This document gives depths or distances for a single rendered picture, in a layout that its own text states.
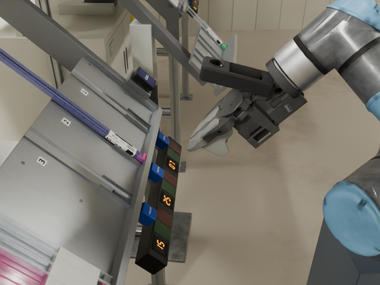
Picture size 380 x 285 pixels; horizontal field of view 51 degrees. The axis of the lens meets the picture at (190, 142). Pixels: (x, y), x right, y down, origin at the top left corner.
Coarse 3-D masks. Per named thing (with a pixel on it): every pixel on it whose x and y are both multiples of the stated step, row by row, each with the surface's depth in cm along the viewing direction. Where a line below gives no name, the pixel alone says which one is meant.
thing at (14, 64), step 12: (0, 48) 63; (0, 60) 62; (12, 60) 63; (24, 72) 63; (36, 84) 64; (48, 84) 65; (60, 96) 66; (72, 108) 66; (84, 120) 68; (96, 120) 69; (108, 132) 69
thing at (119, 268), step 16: (160, 112) 86; (144, 144) 78; (144, 160) 72; (144, 176) 67; (144, 192) 65; (128, 208) 62; (128, 224) 58; (128, 240) 55; (128, 256) 53; (112, 272) 52
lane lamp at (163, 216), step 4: (160, 208) 70; (160, 212) 70; (164, 212) 71; (160, 216) 69; (164, 216) 70; (168, 216) 71; (160, 220) 68; (164, 220) 69; (168, 220) 70; (168, 224) 69
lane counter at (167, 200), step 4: (164, 192) 74; (160, 196) 73; (164, 196) 74; (168, 196) 74; (160, 200) 72; (164, 200) 73; (168, 200) 74; (172, 200) 75; (164, 204) 72; (168, 204) 73; (172, 204) 74; (172, 208) 73
